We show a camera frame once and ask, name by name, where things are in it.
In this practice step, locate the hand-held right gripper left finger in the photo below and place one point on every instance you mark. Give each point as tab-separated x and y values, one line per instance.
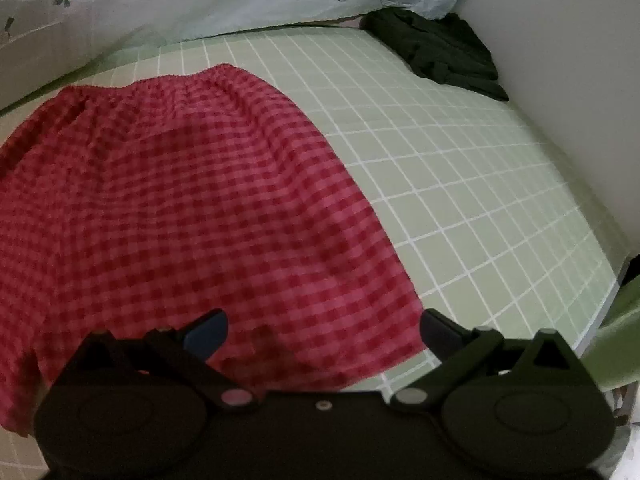
209	336

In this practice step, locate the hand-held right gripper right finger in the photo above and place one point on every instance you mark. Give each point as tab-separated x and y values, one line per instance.
434	331

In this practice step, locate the red checked shorts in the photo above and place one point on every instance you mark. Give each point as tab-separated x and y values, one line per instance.
165	220

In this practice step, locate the green grid bed sheet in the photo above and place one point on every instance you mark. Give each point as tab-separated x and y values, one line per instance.
450	170

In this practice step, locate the white headboard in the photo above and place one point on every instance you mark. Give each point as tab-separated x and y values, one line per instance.
565	85

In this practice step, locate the dark green garment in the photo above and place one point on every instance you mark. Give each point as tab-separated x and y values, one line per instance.
440	50

